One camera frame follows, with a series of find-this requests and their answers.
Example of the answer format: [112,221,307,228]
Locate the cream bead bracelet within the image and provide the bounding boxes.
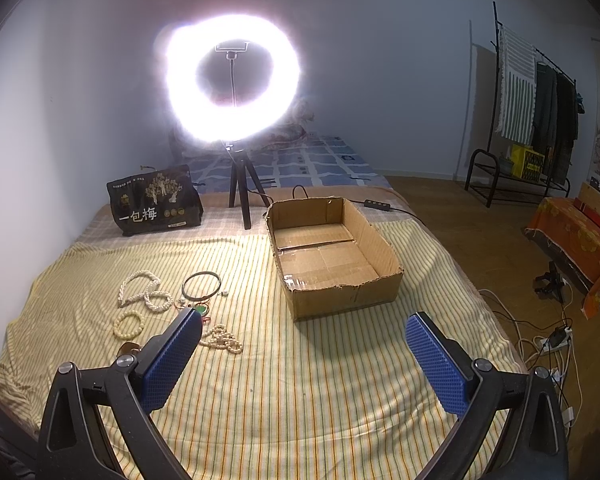
[111,310,145,340]

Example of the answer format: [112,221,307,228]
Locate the thick braided pearl necklace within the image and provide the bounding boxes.
[116,270,174,313]

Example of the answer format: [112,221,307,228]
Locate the green pendant red cord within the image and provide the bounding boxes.
[176,294,230,323]

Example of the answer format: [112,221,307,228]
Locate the dark bangle ring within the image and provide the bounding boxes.
[180,270,223,304]

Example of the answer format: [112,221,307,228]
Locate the white power strip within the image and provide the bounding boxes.
[538,326,572,353]

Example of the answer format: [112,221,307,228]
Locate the yellow striped bed sheet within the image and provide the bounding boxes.
[0,219,521,479]

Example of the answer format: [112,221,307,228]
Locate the orange cloth covered stand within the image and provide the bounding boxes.
[524,182,600,318]

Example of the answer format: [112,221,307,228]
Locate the black snack bag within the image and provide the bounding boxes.
[107,165,204,236]

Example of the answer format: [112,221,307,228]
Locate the open cardboard box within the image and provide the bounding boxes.
[264,196,403,321]

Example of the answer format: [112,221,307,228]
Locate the yellow black crate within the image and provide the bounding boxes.
[507,144,545,182]

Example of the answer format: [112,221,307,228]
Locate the black clothes rack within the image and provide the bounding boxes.
[465,20,581,207]

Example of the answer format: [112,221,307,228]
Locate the black tripod stand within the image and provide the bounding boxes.
[225,144,273,230]

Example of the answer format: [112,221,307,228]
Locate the dark hanging clothes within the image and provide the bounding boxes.
[531,63,579,184]

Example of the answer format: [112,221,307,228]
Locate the striped white green garment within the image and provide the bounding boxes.
[496,25,536,145]

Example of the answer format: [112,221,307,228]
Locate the phone holder clamp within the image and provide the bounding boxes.
[214,42,249,62]

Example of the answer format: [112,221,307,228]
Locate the black power cable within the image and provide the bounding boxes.
[249,184,426,224]

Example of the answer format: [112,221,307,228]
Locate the white ring light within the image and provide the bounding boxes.
[163,14,301,144]

